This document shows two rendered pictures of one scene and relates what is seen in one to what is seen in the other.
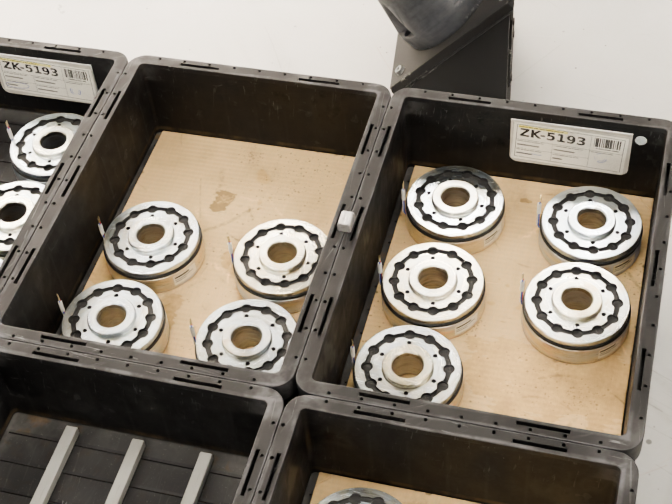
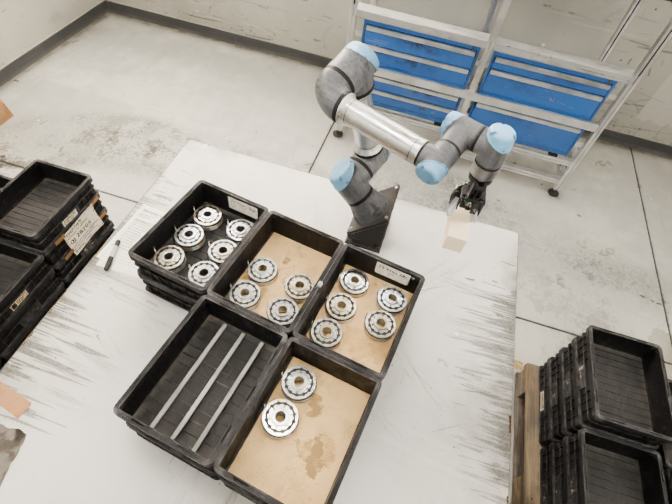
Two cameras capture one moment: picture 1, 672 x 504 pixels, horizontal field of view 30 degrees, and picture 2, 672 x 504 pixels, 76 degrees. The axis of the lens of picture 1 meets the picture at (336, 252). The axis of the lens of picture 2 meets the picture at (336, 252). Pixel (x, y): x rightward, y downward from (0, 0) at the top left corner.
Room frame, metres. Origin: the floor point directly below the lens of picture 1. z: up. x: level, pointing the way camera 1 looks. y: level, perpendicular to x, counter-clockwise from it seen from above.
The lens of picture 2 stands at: (0.07, -0.02, 2.10)
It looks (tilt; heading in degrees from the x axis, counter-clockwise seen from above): 53 degrees down; 358
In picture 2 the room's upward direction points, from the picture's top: 10 degrees clockwise
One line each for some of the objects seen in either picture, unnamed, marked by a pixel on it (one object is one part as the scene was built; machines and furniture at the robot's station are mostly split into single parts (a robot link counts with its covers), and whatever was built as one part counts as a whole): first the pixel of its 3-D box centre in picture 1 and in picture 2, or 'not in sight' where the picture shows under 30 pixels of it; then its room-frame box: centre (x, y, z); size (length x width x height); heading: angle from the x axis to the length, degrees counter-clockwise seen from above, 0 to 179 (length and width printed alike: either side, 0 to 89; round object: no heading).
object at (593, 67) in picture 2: not in sight; (490, 42); (2.66, -0.80, 0.91); 1.70 x 0.10 x 0.05; 79
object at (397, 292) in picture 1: (432, 282); (341, 306); (0.79, -0.09, 0.86); 0.10 x 0.10 x 0.01
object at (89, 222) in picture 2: not in sight; (84, 229); (1.27, 1.14, 0.41); 0.31 x 0.02 x 0.16; 169
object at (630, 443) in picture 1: (501, 253); (362, 305); (0.76, -0.16, 0.92); 0.40 x 0.30 x 0.02; 160
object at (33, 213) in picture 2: not in sight; (55, 227); (1.28, 1.29, 0.37); 0.40 x 0.30 x 0.45; 169
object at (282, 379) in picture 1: (203, 208); (279, 267); (0.86, 0.13, 0.92); 0.40 x 0.30 x 0.02; 160
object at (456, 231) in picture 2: not in sight; (458, 217); (1.05, -0.44, 1.07); 0.24 x 0.06 x 0.06; 169
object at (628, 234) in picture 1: (591, 223); (392, 298); (0.84, -0.26, 0.86); 0.10 x 0.10 x 0.01
